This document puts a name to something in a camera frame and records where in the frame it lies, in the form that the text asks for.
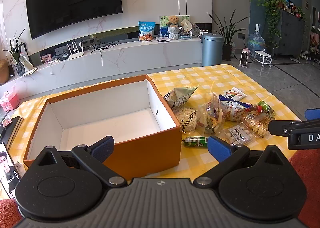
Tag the pink storage box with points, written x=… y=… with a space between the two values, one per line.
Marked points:
x=9 y=101

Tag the orange cardboard box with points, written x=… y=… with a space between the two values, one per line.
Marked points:
x=132 y=111

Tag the blue snack bag on cabinet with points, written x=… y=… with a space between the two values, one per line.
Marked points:
x=146 y=30

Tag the dried vegetable chips bag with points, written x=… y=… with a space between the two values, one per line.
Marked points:
x=210 y=117

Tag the blue water jug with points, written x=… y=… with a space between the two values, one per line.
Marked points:
x=256 y=41

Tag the golden brown vase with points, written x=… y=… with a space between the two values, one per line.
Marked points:
x=4 y=71

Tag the blue white snack bag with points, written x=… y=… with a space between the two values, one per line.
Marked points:
x=234 y=109

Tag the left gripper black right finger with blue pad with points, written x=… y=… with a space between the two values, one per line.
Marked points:
x=257 y=185

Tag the white candy balls bag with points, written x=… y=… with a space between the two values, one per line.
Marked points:
x=238 y=135

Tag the smartphone showing video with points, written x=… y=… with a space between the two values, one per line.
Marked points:
x=10 y=176

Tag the puffed rice snack bag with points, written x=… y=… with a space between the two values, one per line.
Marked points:
x=187 y=118

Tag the hanging green ivy plant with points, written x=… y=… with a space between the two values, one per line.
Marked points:
x=273 y=10

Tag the black book stack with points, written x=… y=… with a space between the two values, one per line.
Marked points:
x=9 y=132

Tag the green snack packet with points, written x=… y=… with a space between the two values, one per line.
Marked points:
x=263 y=107

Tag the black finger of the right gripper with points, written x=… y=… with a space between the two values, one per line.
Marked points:
x=283 y=127

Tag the white wifi router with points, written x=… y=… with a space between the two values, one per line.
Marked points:
x=75 y=50

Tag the pink white space heater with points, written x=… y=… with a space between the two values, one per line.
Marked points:
x=244 y=57

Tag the yellow checkered tablecloth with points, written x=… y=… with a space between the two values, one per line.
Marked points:
x=194 y=161

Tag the plant in blue vase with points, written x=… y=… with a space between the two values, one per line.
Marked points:
x=15 y=51

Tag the clear nut snack bag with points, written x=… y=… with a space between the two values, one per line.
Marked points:
x=257 y=122

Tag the dark grey drawer cabinet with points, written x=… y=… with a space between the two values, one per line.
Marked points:
x=291 y=35

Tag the green white snack bag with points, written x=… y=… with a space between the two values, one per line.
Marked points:
x=179 y=96

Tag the small white round stool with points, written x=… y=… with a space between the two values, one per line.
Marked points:
x=263 y=58

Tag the blue round trash bin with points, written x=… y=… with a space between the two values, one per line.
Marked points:
x=212 y=49

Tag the white orange snack packet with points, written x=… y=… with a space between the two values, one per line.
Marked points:
x=234 y=94

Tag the green sausage stick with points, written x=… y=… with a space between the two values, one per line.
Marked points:
x=196 y=141

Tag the white marble tv cabinet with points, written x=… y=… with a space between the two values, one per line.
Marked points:
x=121 y=59

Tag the potted long leaf plant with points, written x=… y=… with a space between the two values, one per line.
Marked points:
x=227 y=30

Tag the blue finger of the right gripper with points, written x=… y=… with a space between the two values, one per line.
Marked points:
x=312 y=114

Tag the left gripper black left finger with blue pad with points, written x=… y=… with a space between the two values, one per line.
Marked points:
x=67 y=184

